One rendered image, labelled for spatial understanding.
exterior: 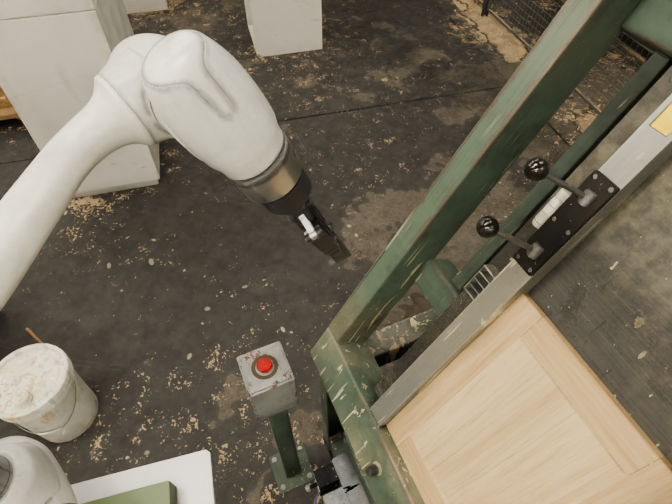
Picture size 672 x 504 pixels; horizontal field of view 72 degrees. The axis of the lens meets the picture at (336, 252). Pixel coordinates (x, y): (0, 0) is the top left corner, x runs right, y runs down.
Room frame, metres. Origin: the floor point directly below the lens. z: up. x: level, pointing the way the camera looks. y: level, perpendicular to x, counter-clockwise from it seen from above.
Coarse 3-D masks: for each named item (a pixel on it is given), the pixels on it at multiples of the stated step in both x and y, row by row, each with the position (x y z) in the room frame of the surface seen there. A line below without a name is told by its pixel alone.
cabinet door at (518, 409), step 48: (480, 336) 0.46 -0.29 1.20; (528, 336) 0.42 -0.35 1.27; (432, 384) 0.42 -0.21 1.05; (480, 384) 0.38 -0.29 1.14; (528, 384) 0.35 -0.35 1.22; (576, 384) 0.32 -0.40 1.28; (432, 432) 0.34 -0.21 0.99; (480, 432) 0.31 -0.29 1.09; (528, 432) 0.28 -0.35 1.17; (576, 432) 0.26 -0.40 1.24; (624, 432) 0.24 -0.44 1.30; (432, 480) 0.25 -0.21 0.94; (480, 480) 0.23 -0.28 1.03; (528, 480) 0.21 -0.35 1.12; (576, 480) 0.19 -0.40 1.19; (624, 480) 0.18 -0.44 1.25
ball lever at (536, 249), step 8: (488, 216) 0.54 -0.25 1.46; (480, 224) 0.52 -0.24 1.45; (488, 224) 0.52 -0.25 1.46; (496, 224) 0.52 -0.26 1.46; (480, 232) 0.52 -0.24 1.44; (488, 232) 0.51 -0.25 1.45; (496, 232) 0.51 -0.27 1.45; (504, 232) 0.52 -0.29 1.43; (512, 240) 0.52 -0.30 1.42; (520, 240) 0.52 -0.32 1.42; (528, 248) 0.51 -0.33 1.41; (536, 248) 0.51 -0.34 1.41; (528, 256) 0.51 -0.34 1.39; (536, 256) 0.50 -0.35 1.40
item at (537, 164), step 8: (528, 160) 0.56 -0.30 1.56; (536, 160) 0.55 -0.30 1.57; (544, 160) 0.55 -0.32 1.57; (528, 168) 0.55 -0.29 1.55; (536, 168) 0.54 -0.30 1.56; (544, 168) 0.54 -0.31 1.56; (528, 176) 0.54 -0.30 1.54; (536, 176) 0.54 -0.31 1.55; (544, 176) 0.54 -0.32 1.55; (552, 176) 0.55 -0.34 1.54; (560, 184) 0.54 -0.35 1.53; (568, 184) 0.54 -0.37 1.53; (576, 192) 0.54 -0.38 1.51; (584, 192) 0.54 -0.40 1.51; (592, 192) 0.53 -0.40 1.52; (584, 200) 0.53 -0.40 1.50; (592, 200) 0.53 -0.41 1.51
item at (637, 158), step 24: (648, 120) 0.59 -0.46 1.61; (624, 144) 0.58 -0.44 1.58; (648, 144) 0.56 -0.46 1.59; (600, 168) 0.57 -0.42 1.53; (624, 168) 0.55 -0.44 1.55; (648, 168) 0.54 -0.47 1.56; (624, 192) 0.53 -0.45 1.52; (600, 216) 0.52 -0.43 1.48; (576, 240) 0.51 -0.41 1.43; (552, 264) 0.50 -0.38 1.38; (504, 288) 0.50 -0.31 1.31; (528, 288) 0.49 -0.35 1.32; (480, 312) 0.48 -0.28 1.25; (456, 336) 0.47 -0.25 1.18; (432, 360) 0.45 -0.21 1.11; (408, 384) 0.43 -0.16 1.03; (384, 408) 0.41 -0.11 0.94
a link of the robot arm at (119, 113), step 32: (128, 64) 0.52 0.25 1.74; (96, 96) 0.50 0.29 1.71; (128, 96) 0.49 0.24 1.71; (64, 128) 0.46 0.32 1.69; (96, 128) 0.47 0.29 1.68; (128, 128) 0.48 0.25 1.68; (160, 128) 0.49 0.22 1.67; (64, 160) 0.42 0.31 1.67; (96, 160) 0.45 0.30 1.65; (32, 192) 0.37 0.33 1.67; (64, 192) 0.39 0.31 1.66; (0, 224) 0.32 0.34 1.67; (32, 224) 0.33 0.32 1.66; (0, 256) 0.29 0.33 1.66; (32, 256) 0.31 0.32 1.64; (0, 288) 0.26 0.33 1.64
